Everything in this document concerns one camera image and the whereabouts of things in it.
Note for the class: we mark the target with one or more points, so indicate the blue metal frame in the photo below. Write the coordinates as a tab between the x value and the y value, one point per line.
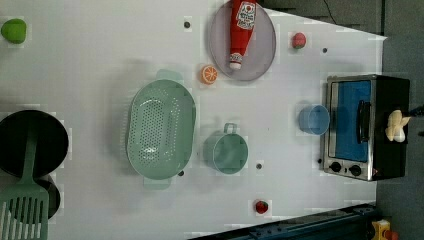
350	223

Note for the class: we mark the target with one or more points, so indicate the black round pan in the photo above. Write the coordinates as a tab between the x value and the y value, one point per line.
46	135

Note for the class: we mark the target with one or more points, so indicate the red ketchup bottle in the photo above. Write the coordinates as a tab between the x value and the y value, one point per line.
242	23

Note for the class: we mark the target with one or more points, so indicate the pink strawberry toy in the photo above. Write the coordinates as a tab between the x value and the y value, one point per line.
299	41

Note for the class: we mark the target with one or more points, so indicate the green spatula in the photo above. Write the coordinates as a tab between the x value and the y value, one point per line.
24	205

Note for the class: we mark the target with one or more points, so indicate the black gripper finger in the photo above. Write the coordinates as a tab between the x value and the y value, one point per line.
417	112

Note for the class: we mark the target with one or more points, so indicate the blue plastic cup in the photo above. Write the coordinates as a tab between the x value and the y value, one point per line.
314	119

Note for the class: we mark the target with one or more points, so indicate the black toaster oven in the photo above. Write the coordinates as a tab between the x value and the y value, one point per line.
356	144

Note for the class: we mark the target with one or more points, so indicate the green oval colander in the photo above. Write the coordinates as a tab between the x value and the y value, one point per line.
160	131

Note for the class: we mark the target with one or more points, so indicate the orange slice toy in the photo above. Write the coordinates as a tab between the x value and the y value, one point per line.
208	74

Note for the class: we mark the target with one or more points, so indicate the green lime toy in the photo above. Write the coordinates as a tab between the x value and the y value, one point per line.
14	31

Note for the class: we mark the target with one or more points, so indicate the red strawberry toy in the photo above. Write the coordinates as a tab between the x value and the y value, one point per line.
261	206

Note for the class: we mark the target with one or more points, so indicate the small black pot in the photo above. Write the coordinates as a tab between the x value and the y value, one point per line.
54	194

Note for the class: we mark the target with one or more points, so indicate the grey round plate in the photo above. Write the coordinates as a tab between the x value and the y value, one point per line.
260	50

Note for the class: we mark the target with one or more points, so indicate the green cup with handle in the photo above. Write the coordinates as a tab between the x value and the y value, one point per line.
226	151

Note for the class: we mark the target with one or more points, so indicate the peeled banana toy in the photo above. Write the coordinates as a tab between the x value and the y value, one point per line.
395	126

